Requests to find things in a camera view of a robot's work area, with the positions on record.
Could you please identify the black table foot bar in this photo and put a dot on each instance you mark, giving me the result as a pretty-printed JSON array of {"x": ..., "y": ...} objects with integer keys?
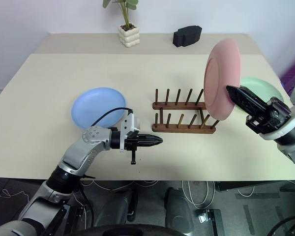
[{"x": 250, "y": 186}]

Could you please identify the green leafy plant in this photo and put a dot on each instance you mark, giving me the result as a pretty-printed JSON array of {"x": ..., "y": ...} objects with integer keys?
[{"x": 125, "y": 9}]

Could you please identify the dark rounded shape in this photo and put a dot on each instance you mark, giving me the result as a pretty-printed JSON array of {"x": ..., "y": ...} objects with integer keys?
[
  {"x": 178, "y": 209},
  {"x": 118, "y": 206}
]

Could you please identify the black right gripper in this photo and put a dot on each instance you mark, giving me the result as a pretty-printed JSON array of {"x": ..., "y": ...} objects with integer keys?
[{"x": 270, "y": 118}]

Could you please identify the blue plate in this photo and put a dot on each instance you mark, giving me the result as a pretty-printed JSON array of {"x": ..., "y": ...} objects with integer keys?
[{"x": 96, "y": 105}]

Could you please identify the green plate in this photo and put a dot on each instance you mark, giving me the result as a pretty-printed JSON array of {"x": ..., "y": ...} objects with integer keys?
[{"x": 260, "y": 84}]

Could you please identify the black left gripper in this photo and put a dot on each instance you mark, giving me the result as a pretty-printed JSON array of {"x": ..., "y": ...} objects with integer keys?
[{"x": 132, "y": 143}]

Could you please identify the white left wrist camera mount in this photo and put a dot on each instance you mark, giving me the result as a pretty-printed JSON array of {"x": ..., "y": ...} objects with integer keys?
[{"x": 129, "y": 123}]

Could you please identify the white bubble plant pot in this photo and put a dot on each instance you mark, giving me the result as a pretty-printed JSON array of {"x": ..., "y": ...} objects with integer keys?
[{"x": 129, "y": 36}]

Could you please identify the dark curved rim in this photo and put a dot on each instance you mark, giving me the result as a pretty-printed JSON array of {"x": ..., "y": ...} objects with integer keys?
[{"x": 132, "y": 229}]

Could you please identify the grey robot torso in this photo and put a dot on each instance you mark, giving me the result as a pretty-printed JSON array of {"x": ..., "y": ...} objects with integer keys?
[{"x": 9, "y": 228}]

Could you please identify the purple mat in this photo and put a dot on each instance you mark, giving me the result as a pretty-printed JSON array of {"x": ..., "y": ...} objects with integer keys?
[{"x": 291, "y": 76}]

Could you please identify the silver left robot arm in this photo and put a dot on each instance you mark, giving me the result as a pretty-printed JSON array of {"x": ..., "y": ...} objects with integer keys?
[{"x": 76, "y": 152}]

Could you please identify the black foam block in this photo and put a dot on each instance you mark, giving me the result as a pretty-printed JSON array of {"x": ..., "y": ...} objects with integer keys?
[{"x": 186, "y": 36}]

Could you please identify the wooden dish rack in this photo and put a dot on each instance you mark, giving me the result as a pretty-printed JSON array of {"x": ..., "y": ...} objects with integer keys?
[{"x": 182, "y": 126}]

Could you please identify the pink plate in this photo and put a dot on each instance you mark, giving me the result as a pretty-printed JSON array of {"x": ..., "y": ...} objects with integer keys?
[{"x": 221, "y": 78}]

